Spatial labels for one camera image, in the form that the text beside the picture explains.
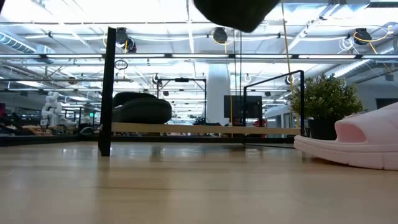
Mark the black background frame rig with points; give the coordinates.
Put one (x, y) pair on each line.
(182, 80)

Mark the white round column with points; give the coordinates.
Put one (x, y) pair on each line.
(217, 93)

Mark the pink slide sandal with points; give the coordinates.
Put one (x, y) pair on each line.
(357, 149)

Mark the wooden shelf black metal frame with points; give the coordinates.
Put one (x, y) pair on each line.
(202, 128)

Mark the black slide sandal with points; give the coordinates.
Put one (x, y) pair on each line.
(140, 112)
(236, 15)

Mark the black monitor screen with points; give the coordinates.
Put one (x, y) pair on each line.
(236, 109)

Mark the black metal table frame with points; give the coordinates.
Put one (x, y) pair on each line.
(46, 140)

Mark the green potted plant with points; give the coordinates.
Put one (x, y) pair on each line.
(326, 99)

